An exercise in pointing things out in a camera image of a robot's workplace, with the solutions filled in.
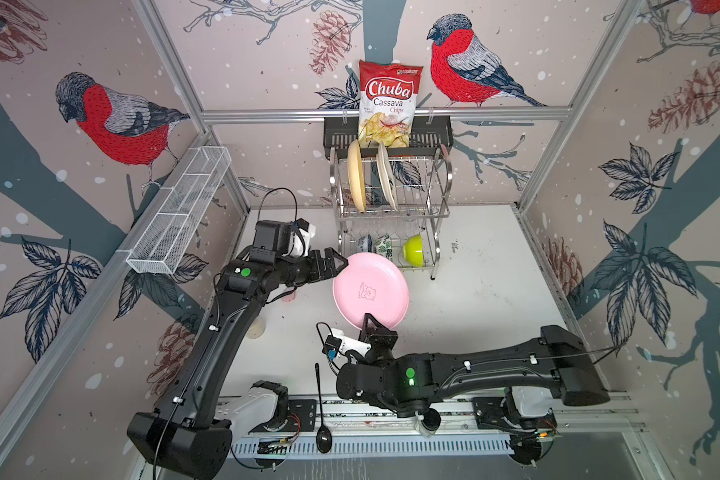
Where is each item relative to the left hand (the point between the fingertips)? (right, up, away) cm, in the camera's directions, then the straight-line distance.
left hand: (334, 266), depth 69 cm
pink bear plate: (+10, -5, +3) cm, 11 cm away
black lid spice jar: (-25, -21, +17) cm, 37 cm away
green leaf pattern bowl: (+13, +4, +22) cm, 26 cm away
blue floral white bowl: (+7, +4, +22) cm, 23 cm away
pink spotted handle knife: (-17, -13, +24) cm, 32 cm away
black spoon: (-3, -42, +1) cm, 42 cm away
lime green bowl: (+23, +2, +23) cm, 33 cm away
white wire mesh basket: (-43, +14, +9) cm, 46 cm away
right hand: (+7, -14, 0) cm, 16 cm away
